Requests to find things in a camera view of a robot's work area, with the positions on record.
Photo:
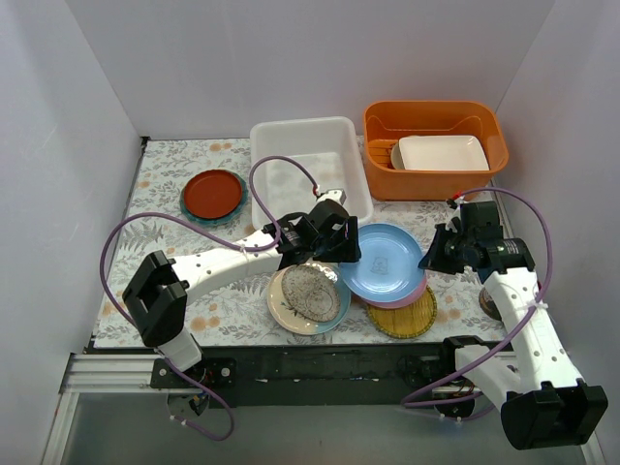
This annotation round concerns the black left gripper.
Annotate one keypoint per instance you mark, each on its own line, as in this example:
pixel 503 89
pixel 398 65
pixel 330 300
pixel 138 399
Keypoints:
pixel 347 239

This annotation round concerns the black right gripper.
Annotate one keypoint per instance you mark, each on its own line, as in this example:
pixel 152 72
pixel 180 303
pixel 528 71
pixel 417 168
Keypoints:
pixel 446 255

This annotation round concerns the light blue plate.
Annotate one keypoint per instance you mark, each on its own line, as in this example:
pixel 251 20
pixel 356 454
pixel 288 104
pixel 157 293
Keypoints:
pixel 388 268

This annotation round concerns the pink plate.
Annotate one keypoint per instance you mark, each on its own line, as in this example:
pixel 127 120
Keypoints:
pixel 411 298

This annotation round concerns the yellow woven bamboo plate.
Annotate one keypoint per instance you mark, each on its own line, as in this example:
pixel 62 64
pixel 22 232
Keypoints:
pixel 407 322

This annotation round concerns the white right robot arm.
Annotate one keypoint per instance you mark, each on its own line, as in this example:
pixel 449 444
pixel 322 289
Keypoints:
pixel 542 398

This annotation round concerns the white plastic bin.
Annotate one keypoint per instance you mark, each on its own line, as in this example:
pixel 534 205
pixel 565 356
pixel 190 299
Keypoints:
pixel 327 147

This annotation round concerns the speckled grey oval plate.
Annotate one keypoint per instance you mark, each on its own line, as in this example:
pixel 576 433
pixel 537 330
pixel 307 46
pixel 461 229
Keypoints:
pixel 311 291

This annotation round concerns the red bowl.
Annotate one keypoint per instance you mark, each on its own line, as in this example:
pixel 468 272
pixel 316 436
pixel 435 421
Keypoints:
pixel 488 305

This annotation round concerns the cream and blue plate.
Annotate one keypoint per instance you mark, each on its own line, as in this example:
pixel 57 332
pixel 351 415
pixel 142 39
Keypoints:
pixel 292 321

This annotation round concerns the round cream dish in basket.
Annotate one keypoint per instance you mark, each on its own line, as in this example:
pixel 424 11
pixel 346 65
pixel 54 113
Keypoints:
pixel 396 157

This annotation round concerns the white rectangular dish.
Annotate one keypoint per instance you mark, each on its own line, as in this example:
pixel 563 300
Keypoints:
pixel 442 153

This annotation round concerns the orange plastic basket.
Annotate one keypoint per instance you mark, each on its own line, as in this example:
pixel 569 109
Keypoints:
pixel 386 122

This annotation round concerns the red round plate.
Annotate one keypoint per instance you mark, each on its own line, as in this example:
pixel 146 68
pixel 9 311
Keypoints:
pixel 212 194

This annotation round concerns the teal scalloped plate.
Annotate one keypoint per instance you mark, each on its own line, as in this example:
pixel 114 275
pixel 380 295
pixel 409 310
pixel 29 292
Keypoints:
pixel 219 221

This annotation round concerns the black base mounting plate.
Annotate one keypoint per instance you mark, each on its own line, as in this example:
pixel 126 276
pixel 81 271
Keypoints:
pixel 313 375

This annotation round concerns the floral table mat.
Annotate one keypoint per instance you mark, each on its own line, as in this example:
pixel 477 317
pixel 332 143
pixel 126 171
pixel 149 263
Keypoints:
pixel 160 271

